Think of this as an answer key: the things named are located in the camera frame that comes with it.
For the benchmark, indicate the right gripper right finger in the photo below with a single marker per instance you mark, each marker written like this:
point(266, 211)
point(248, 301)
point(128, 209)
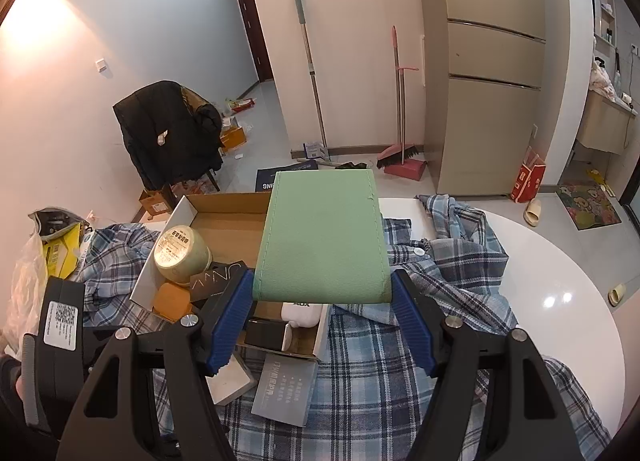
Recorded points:
point(450, 352)

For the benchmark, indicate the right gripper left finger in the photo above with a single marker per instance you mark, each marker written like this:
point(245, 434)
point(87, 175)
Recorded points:
point(195, 348)

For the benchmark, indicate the white small box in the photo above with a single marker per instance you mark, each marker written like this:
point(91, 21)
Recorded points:
point(231, 382)

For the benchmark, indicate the grey-blue box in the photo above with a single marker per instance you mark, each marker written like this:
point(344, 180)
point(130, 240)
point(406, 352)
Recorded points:
point(285, 389)

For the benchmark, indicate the green rectangular box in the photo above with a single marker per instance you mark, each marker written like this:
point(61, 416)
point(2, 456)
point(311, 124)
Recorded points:
point(323, 240)

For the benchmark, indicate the orange rounded box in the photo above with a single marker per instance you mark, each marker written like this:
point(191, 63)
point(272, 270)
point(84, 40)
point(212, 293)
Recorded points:
point(172, 302)

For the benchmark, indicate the black lettered box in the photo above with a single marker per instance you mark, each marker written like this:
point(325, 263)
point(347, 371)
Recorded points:
point(213, 280)

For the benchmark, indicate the white plastic bag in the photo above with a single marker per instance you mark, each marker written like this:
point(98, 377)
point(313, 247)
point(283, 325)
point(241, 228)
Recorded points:
point(28, 284)

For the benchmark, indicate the glossy black box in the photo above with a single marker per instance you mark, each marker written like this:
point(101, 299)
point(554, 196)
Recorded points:
point(269, 334)

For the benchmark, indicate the round cream container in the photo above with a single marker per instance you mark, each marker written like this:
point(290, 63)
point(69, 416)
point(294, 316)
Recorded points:
point(181, 253)

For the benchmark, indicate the blue plaid cloth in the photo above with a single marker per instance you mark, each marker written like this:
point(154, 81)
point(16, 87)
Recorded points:
point(370, 397)

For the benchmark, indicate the white remote control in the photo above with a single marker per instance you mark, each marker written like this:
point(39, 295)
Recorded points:
point(301, 315)

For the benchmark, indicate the cardboard tray box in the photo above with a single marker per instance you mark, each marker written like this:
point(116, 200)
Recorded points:
point(231, 225)

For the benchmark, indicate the yellow bag with items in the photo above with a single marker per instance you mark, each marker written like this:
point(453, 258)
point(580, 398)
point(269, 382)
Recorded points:
point(61, 233)

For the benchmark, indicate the beige slipper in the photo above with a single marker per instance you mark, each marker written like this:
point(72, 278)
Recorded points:
point(532, 212)

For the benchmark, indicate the red paper bag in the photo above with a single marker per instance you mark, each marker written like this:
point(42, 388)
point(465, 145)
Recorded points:
point(529, 177)

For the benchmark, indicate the patterned floor mat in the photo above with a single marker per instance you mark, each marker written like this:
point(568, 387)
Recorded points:
point(588, 206)

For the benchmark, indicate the black jacket on chair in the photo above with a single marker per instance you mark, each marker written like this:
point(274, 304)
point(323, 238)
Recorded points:
point(171, 133)

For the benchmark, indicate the beige sink cabinet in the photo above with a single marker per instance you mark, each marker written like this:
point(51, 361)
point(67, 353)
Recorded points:
point(606, 126)

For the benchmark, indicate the dark wooden door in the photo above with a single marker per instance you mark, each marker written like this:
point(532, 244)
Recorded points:
point(255, 38)

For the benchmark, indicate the beige refrigerator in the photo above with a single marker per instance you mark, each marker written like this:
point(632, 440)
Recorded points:
point(483, 64)

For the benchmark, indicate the wall switch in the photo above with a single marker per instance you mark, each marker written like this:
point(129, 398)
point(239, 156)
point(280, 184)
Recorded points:
point(101, 65)

